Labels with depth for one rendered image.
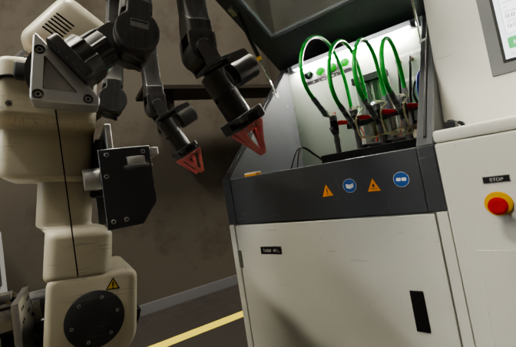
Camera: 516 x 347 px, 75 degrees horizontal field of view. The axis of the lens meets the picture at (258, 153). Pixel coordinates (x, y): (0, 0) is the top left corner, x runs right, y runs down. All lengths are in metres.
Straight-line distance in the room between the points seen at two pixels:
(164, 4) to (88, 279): 3.10
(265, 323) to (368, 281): 0.42
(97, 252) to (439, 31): 1.11
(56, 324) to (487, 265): 0.88
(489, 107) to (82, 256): 1.06
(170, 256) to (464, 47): 2.63
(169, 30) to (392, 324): 3.06
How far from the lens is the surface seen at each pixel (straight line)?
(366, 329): 1.07
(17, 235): 3.02
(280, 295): 1.17
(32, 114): 0.74
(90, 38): 0.68
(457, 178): 0.89
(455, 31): 1.23
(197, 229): 3.16
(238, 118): 0.68
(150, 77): 1.14
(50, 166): 0.78
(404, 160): 0.91
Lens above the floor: 0.94
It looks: 4 degrees up
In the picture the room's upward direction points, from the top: 9 degrees counter-clockwise
